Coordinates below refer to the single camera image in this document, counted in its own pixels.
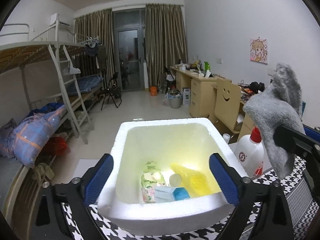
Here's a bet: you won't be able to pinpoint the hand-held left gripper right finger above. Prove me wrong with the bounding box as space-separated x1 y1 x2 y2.
209 152 294 240

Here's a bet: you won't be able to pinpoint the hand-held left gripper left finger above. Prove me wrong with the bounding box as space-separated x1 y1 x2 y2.
35 153 114 240

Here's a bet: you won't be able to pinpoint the yellow foam net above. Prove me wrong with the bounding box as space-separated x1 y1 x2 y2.
171 163 213 197

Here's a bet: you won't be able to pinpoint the grey sock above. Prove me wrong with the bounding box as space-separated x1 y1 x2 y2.
243 62 306 180

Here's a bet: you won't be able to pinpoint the white foam tube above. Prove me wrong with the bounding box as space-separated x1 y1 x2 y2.
169 173 182 187

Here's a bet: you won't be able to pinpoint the face mask pack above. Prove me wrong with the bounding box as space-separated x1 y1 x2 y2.
154 185 191 202

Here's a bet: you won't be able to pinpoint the white foam box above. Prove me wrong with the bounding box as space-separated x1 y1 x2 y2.
97 117 249 237

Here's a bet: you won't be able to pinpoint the white pump bottle red cap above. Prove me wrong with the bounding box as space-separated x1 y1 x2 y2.
234 127 265 179

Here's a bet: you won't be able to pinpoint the olive cloth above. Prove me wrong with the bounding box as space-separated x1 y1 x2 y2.
32 162 54 182

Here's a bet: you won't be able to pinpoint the red bag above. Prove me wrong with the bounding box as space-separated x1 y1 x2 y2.
45 136 69 159

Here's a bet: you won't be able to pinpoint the black bag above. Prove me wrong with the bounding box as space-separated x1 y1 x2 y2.
249 81 265 93

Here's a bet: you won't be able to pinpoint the houndstooth table cloth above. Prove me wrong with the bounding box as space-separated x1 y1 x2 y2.
60 166 320 240

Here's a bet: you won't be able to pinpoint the wooden chair with smiley face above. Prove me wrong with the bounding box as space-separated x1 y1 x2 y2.
209 78 242 133

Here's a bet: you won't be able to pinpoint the blue checked quilt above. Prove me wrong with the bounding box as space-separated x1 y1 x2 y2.
0 104 68 168

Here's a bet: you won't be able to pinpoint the white carton box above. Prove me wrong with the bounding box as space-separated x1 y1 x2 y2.
182 87 192 106

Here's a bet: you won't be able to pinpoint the black folding chair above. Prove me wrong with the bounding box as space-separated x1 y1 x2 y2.
164 66 177 90
100 71 123 111

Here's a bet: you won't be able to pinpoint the white metal ladder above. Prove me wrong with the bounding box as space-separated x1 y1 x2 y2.
49 44 95 144

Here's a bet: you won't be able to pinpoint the wooden desk with drawers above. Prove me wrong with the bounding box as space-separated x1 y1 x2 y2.
170 65 233 118

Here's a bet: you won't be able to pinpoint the bags and bucket on floor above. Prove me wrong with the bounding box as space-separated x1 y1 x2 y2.
164 89 183 109

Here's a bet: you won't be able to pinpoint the blue bed mattress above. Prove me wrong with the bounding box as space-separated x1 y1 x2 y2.
75 76 104 93

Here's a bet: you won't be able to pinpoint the white cloth on ladder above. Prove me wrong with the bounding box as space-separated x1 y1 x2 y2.
66 60 81 75

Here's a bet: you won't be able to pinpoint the pile of small desk items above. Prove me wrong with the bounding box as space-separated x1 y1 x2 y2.
176 59 215 77

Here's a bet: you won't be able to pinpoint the hanging dark clothes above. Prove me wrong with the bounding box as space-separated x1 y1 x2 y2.
84 37 105 70

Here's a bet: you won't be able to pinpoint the glass balcony door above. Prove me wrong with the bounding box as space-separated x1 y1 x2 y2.
113 9 147 90

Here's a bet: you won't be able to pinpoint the brown curtain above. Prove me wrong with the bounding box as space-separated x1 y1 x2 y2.
145 4 188 88
74 8 116 80

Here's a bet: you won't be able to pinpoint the white metal bunk bed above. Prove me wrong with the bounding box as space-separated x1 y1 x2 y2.
0 24 105 140

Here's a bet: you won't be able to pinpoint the white air conditioner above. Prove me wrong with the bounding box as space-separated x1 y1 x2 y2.
50 13 71 27

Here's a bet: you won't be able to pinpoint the pink cartoon wall poster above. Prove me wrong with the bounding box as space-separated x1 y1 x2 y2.
249 38 269 63

